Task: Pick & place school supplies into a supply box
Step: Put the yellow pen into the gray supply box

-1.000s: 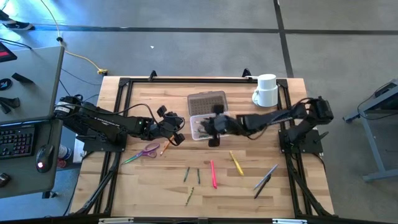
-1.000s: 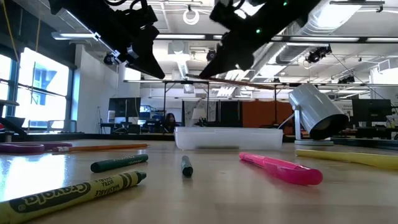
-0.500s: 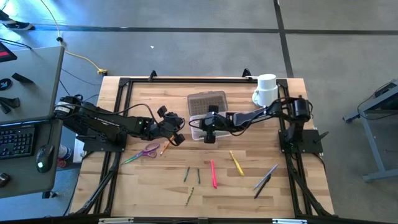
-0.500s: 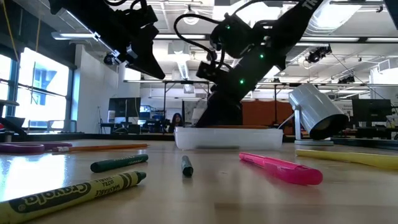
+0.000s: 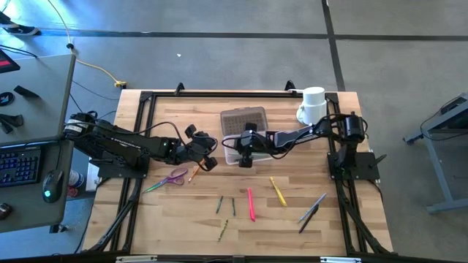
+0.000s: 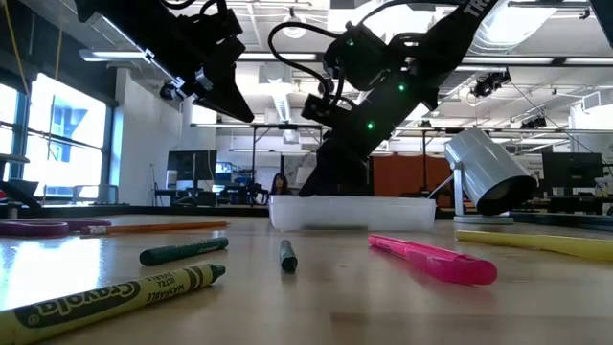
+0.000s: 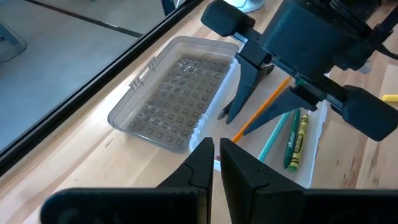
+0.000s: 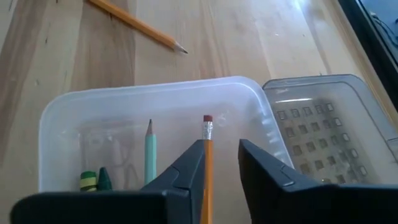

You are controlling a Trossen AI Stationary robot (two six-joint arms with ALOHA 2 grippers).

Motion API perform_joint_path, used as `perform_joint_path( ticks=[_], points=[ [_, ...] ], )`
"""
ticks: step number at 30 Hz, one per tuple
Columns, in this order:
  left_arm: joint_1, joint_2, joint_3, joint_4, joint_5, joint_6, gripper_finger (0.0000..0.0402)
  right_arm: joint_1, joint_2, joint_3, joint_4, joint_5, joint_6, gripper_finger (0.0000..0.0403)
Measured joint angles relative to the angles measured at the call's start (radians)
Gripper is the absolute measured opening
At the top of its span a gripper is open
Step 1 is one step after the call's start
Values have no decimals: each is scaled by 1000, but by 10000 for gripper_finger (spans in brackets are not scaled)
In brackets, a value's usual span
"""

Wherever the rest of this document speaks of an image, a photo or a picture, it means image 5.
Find white edge bracket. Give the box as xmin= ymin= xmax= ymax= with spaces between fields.
xmin=320 ymin=256 xmax=363 ymax=263
xmin=116 ymin=255 xmax=158 ymax=263

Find black tablet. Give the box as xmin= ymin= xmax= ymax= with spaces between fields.
xmin=0 ymin=49 xmax=21 ymax=74

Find black computer mouse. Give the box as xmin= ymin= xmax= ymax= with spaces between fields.
xmin=41 ymin=168 xmax=65 ymax=205

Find white paper sheet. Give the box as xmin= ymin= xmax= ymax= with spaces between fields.
xmin=86 ymin=162 xmax=99 ymax=193

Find yellow floor cable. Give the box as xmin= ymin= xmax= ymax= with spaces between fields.
xmin=46 ymin=0 xmax=128 ymax=89

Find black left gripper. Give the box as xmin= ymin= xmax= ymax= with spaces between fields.
xmin=175 ymin=123 xmax=219 ymax=172

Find pink highlighter pen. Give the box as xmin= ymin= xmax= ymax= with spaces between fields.
xmin=246 ymin=187 xmax=256 ymax=223

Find black pen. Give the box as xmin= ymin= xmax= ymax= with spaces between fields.
xmin=298 ymin=205 xmax=320 ymax=235

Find grey lilac pen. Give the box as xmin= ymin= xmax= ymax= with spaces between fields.
xmin=298 ymin=192 xmax=328 ymax=225

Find orange pencil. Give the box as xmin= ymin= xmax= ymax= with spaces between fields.
xmin=187 ymin=159 xmax=206 ymax=183

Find grey rolling cart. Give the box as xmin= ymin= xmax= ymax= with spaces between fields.
xmin=401 ymin=93 xmax=468 ymax=215

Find person's shoe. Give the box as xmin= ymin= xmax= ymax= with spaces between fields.
xmin=0 ymin=11 xmax=42 ymax=37

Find black metal table frame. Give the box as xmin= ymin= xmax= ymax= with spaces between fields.
xmin=86 ymin=89 xmax=394 ymax=259

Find black keyboard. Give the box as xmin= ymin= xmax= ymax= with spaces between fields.
xmin=0 ymin=145 xmax=42 ymax=188

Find grey side desk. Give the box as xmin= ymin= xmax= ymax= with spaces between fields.
xmin=0 ymin=53 xmax=77 ymax=235

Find clear plastic supply box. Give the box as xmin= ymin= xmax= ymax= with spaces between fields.
xmin=219 ymin=106 xmax=274 ymax=167

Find black bracket piece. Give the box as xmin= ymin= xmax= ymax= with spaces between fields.
xmin=0 ymin=113 xmax=25 ymax=134

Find purple handled scissors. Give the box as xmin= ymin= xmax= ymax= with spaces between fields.
xmin=143 ymin=167 xmax=189 ymax=194

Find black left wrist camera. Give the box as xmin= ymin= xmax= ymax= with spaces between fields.
xmin=201 ymin=138 xmax=216 ymax=156

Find white mug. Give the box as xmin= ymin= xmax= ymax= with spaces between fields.
xmin=295 ymin=85 xmax=328 ymax=127

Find white bottle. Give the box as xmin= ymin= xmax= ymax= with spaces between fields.
xmin=68 ymin=169 xmax=86 ymax=189

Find black strap piece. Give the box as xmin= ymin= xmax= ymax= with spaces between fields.
xmin=13 ymin=85 xmax=42 ymax=99

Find round black disc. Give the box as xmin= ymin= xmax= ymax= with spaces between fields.
xmin=0 ymin=91 xmax=16 ymax=107

